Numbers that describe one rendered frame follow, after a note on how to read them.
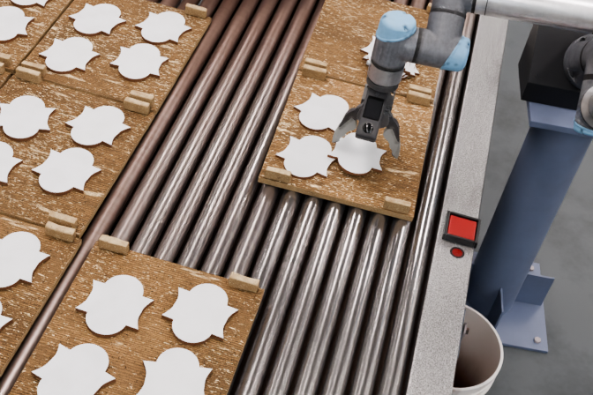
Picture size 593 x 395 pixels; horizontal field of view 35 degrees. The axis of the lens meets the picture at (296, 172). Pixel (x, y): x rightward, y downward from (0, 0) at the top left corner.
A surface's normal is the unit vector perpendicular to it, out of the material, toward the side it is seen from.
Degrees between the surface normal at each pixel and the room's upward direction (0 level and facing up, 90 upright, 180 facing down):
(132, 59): 0
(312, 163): 0
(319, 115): 0
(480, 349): 87
